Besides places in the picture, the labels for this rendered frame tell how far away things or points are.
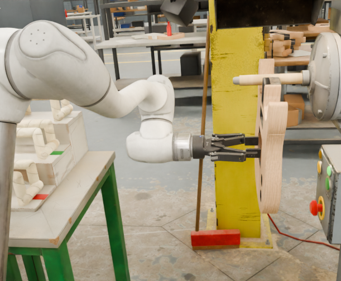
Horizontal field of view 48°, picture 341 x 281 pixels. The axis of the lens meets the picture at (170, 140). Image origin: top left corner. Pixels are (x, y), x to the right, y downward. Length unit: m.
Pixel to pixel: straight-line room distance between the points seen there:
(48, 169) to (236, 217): 1.42
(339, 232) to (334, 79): 0.39
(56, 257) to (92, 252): 1.43
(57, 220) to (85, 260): 1.37
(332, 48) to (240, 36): 0.98
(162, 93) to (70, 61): 0.55
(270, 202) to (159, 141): 0.37
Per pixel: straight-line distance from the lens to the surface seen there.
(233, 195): 2.35
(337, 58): 1.11
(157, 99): 1.18
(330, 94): 1.10
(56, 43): 0.67
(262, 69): 1.24
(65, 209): 1.21
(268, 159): 1.05
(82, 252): 2.59
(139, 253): 2.49
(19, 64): 0.72
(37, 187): 1.29
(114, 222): 1.65
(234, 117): 2.15
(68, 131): 1.43
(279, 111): 0.97
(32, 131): 1.32
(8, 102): 0.77
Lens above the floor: 1.53
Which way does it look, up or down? 22 degrees down
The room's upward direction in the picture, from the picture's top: 5 degrees counter-clockwise
